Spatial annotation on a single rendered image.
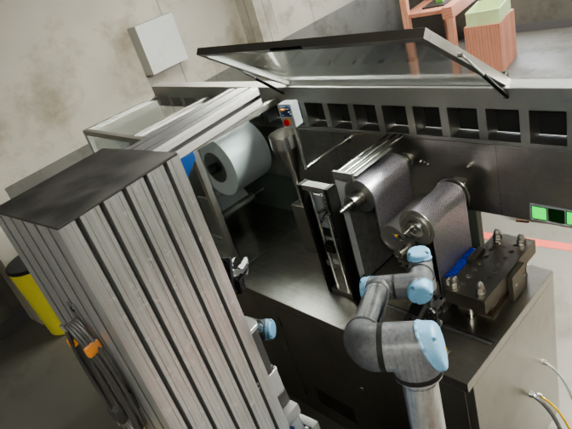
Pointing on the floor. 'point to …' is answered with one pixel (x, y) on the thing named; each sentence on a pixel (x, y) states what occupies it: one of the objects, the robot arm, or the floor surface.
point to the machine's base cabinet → (381, 412)
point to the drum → (33, 294)
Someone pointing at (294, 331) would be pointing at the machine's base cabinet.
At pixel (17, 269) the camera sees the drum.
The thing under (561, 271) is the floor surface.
